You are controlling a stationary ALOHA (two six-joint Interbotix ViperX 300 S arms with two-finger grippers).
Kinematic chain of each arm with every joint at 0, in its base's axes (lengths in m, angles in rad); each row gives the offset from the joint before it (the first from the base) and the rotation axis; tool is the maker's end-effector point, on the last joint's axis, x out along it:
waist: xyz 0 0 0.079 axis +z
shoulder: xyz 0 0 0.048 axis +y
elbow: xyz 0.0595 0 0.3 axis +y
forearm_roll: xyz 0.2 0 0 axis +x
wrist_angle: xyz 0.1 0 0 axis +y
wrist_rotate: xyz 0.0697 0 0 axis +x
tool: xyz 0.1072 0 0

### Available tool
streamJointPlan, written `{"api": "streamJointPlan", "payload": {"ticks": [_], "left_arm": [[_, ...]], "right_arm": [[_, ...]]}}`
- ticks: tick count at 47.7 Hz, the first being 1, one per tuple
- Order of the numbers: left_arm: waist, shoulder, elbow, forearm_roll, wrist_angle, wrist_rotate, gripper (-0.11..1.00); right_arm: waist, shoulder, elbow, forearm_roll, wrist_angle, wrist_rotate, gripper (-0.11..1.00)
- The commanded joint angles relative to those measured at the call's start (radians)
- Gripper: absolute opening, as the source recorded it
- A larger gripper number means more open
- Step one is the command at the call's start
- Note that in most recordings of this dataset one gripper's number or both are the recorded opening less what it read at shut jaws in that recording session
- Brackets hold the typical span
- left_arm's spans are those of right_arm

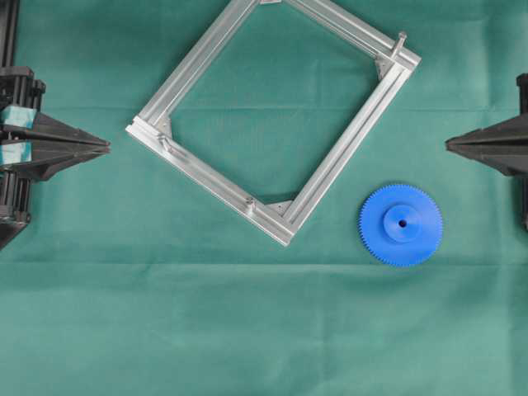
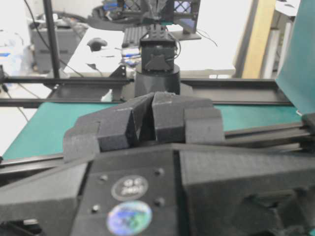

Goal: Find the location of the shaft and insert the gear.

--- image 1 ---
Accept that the steel shaft left corner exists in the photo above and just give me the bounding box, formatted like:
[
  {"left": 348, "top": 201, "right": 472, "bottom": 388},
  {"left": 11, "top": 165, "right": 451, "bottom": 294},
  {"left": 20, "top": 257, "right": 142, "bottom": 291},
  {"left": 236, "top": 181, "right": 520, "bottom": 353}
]
[{"left": 158, "top": 134, "right": 172, "bottom": 153}]

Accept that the square aluminium profile frame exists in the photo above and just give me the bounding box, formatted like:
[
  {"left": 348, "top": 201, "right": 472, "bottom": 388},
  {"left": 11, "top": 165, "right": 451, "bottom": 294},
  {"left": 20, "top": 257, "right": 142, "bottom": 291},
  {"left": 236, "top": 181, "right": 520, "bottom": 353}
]
[{"left": 126, "top": 0, "right": 422, "bottom": 246}]

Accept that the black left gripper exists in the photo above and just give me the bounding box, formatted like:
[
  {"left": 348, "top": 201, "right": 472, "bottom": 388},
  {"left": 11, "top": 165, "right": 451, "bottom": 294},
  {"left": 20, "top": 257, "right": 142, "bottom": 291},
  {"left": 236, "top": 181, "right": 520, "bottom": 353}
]
[{"left": 1, "top": 66, "right": 111, "bottom": 223}]

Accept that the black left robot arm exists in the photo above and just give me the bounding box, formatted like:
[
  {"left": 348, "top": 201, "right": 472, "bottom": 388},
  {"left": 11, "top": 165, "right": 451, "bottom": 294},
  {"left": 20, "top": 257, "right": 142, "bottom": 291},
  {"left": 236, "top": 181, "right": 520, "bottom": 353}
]
[{"left": 1, "top": 1, "right": 110, "bottom": 230}]

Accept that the blue plastic gear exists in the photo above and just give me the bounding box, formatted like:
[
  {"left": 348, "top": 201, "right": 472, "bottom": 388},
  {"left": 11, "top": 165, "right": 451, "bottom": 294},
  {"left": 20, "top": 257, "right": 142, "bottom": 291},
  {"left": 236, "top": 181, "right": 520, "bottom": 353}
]
[{"left": 358, "top": 184, "right": 443, "bottom": 267}]

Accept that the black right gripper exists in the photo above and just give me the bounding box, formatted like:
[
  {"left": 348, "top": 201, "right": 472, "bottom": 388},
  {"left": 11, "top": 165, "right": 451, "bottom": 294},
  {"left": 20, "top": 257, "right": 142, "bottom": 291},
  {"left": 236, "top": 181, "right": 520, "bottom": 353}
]
[{"left": 445, "top": 73, "right": 528, "bottom": 229}]

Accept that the steel shaft right corner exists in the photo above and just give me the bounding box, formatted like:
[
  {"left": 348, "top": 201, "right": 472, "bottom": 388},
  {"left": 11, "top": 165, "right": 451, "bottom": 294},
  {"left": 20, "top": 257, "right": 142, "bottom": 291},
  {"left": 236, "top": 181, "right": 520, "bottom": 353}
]
[{"left": 390, "top": 31, "right": 407, "bottom": 59}]

